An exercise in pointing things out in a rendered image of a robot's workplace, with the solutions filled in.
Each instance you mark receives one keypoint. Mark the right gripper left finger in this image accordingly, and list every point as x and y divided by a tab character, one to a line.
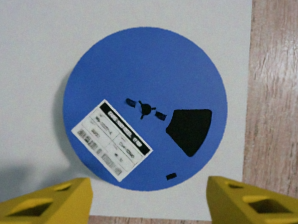
68	202

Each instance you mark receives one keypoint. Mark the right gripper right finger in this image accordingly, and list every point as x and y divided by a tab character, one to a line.
233	202

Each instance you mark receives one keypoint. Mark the blue component reel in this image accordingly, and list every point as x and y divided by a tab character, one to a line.
154	66

